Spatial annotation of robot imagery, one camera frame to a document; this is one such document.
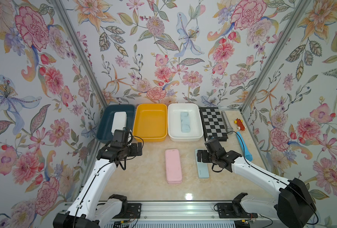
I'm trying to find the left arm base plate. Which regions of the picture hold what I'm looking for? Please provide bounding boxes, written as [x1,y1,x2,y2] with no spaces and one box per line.
[113,202,142,220]

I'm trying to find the dark teal storage box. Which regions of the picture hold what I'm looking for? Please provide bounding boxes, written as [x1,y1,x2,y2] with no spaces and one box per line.
[96,104,135,143]

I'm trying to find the aluminium front rail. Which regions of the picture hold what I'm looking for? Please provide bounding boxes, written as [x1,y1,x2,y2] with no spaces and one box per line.
[105,201,285,228]

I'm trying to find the white pencil case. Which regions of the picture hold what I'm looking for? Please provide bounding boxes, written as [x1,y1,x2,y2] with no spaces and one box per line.
[111,111,127,134]

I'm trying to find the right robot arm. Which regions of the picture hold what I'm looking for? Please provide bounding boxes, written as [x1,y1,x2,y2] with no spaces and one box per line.
[196,139,319,228]

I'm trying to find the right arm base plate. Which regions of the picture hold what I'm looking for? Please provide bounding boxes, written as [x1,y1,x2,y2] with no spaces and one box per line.
[213,202,258,220]

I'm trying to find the light blue pencil case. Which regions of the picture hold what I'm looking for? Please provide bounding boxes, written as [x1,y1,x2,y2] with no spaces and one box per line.
[180,111,191,133]
[195,149,210,179]

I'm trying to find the black silver chessboard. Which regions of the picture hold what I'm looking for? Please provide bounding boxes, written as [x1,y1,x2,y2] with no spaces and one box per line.
[199,107,228,142]

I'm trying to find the aluminium corner post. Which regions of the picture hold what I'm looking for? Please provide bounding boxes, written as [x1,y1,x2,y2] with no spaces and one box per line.
[240,0,309,114]
[51,0,108,109]

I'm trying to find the silver toy microphone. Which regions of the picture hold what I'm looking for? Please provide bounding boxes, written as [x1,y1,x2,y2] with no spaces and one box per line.
[221,111,234,135]

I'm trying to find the left aluminium corner post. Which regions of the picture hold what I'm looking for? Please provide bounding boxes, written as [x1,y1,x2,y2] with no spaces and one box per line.
[51,0,108,109]

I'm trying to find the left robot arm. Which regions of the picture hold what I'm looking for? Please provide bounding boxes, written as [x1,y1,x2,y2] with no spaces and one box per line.
[52,127,143,228]

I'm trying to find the yellow storage box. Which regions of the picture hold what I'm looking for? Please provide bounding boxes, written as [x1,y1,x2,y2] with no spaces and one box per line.
[133,104,168,143]

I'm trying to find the red toy brick car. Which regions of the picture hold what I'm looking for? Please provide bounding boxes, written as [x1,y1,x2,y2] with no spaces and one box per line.
[234,118,246,131]

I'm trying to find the pink pencil case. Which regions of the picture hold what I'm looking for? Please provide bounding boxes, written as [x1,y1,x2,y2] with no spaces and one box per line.
[165,149,183,184]

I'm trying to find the white storage box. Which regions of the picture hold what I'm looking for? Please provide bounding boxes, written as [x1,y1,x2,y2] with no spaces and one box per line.
[167,103,204,142]

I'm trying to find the right aluminium corner post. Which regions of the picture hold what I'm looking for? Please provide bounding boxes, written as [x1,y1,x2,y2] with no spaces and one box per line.
[240,0,309,114]

